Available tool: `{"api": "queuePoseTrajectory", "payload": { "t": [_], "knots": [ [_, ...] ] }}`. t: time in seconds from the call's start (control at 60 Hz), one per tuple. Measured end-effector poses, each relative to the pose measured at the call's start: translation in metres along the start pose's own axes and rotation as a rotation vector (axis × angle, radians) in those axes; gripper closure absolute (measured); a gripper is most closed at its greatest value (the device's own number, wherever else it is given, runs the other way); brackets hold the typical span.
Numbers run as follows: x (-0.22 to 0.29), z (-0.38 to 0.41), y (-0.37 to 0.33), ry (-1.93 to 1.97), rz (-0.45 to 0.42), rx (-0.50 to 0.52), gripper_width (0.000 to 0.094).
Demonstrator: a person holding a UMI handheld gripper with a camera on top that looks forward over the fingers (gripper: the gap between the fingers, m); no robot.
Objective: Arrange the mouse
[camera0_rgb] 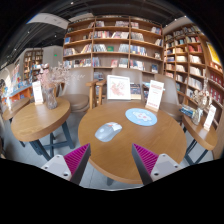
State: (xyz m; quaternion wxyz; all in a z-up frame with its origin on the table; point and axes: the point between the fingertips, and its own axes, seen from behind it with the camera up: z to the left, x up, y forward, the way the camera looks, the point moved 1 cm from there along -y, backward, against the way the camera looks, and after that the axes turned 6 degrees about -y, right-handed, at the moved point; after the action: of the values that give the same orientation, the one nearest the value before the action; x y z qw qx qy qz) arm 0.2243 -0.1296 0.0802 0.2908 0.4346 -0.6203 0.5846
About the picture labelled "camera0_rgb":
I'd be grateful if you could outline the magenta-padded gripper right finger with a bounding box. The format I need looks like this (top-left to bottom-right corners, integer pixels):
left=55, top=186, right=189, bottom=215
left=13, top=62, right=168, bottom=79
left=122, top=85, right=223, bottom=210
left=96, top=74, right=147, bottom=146
left=131, top=143, right=184, bottom=186

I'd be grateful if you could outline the round wooden neighbour table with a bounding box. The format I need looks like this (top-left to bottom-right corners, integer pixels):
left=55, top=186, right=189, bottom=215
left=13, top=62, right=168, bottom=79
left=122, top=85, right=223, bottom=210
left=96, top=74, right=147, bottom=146
left=10, top=97, right=75, bottom=162
left=181, top=113, right=218, bottom=166

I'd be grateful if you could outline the white framed flower picture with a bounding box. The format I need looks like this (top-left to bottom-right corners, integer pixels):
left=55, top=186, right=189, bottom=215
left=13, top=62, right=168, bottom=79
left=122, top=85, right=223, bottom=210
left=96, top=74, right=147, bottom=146
left=106, top=74, right=132, bottom=101

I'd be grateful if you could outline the small distant wooden bookshelf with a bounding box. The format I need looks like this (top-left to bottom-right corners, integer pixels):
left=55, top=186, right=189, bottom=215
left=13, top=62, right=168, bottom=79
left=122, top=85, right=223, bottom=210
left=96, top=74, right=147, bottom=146
left=22, top=48, right=44, bottom=81

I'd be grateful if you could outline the round light blue mouse pad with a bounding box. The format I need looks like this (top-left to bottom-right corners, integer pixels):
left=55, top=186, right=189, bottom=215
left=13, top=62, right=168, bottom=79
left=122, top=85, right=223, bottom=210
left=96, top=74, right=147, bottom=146
left=124, top=107, right=158, bottom=127

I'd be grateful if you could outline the stack of books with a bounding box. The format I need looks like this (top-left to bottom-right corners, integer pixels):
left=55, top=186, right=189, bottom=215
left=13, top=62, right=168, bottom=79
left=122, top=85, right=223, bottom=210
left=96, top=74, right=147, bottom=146
left=179, top=103, right=198, bottom=118

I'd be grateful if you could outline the curved wooden bookshelf with books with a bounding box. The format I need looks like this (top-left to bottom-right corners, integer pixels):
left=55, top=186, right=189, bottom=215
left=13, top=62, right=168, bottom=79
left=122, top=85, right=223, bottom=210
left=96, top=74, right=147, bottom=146
left=162, top=22, right=224, bottom=128

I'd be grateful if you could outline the wide wooden bookshelf with books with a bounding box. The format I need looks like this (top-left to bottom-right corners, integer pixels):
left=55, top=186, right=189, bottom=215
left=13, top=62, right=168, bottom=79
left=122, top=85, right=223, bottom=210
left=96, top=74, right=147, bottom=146
left=62, top=14, right=165, bottom=76

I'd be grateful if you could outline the small white table sign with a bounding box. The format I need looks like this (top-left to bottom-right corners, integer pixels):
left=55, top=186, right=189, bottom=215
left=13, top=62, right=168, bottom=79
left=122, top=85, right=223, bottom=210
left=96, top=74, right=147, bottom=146
left=203, top=104, right=218, bottom=132
left=31, top=80, right=45, bottom=106

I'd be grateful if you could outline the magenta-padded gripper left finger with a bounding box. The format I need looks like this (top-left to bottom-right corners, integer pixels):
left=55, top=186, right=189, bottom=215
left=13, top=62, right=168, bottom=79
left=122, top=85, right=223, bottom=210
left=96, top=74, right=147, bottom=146
left=41, top=143, right=92, bottom=186

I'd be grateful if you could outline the glass vase with pink flowers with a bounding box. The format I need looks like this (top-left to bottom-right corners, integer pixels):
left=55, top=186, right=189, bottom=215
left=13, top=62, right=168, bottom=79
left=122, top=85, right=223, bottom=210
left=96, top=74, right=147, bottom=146
left=36, top=63, right=69, bottom=110

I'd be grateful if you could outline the grey and white computer mouse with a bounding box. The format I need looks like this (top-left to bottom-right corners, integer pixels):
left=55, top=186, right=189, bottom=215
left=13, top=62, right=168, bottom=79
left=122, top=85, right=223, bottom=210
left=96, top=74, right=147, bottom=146
left=94, top=121, right=123, bottom=143

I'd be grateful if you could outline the glass vase with dried flowers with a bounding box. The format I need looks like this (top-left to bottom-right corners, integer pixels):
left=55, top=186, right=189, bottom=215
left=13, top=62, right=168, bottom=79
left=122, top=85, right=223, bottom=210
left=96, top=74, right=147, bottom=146
left=191, top=78, right=213, bottom=126

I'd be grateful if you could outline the dark book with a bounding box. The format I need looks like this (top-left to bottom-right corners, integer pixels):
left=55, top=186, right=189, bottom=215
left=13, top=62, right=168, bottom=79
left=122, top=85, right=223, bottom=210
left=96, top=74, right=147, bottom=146
left=129, top=83, right=142, bottom=100

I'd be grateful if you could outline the brown padded wooden armchair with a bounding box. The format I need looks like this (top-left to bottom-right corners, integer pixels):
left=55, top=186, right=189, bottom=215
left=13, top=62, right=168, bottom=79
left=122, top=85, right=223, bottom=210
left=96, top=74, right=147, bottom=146
left=95, top=67, right=148, bottom=104
left=59, top=66, right=98, bottom=114
left=153, top=73, right=184, bottom=123

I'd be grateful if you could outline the white red sign, wooden base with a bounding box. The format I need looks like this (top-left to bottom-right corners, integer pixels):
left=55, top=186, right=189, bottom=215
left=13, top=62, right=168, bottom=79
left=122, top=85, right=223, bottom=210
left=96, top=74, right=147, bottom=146
left=145, top=79, right=165, bottom=113

